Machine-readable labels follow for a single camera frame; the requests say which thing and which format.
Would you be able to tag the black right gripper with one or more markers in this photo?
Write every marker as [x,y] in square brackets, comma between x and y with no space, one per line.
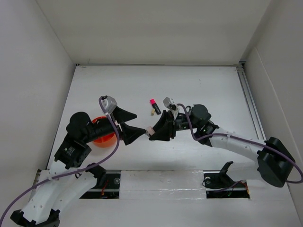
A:
[163,127]

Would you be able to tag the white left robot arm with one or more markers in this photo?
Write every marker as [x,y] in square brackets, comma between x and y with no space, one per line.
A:
[66,179]

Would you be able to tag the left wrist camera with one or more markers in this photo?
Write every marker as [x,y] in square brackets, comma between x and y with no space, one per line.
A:
[107,104]

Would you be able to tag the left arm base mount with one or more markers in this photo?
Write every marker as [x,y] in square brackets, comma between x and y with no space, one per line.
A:
[110,189]

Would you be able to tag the aluminium rail right side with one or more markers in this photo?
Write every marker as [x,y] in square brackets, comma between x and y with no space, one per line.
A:
[250,101]

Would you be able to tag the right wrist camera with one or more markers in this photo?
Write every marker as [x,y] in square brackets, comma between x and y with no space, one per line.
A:
[172,106]

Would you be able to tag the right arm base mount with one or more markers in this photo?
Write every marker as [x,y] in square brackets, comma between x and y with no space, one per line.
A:
[225,189]

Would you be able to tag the rose gold stapler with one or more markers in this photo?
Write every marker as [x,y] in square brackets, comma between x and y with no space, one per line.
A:
[149,131]

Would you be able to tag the orange round divided container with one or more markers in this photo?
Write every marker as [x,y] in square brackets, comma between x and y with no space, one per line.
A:
[104,139]

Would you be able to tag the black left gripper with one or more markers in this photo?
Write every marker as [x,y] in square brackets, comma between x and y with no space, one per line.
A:
[129,133]

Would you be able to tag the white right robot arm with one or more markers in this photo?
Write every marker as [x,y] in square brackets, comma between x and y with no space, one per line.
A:
[271,161]

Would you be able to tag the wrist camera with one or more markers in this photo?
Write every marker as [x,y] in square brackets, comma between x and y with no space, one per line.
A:
[107,104]
[172,106]

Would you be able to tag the pink black highlighter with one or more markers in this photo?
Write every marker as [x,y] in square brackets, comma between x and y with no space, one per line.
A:
[155,106]

